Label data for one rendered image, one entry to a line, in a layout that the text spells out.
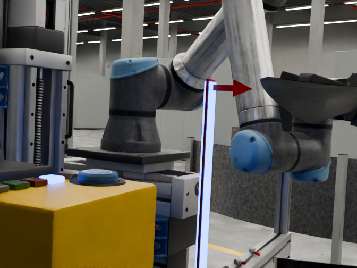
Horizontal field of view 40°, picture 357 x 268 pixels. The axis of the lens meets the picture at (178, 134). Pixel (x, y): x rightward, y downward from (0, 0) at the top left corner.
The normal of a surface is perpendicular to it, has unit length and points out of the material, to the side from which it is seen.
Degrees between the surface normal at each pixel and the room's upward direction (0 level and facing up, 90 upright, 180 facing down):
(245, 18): 78
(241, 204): 90
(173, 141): 90
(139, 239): 90
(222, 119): 90
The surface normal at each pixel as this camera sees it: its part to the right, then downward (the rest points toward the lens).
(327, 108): 0.01, 0.97
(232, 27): -0.76, -0.02
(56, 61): 0.87, 0.07
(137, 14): 0.74, 0.07
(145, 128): 0.56, -0.23
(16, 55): -0.50, 0.02
